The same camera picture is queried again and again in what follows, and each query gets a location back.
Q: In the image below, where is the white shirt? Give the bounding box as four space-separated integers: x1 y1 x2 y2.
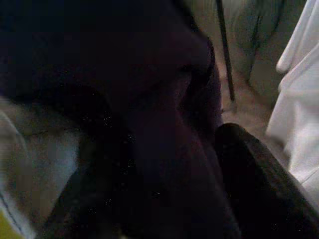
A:
265 0 319 192

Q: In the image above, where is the black metal drying rack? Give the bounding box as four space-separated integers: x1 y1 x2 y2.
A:
215 0 236 102

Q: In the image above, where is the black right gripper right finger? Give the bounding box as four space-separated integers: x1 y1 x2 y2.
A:
215 122 319 239

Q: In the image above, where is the lime green shirt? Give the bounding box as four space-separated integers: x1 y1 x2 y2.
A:
0 211 18 239

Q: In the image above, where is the grey green leather sofa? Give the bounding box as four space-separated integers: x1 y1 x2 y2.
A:
231 0 306 108

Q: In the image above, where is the black and white garment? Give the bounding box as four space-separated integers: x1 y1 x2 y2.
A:
0 0 242 239

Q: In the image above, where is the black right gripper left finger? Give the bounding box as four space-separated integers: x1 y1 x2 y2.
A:
43 169 125 239

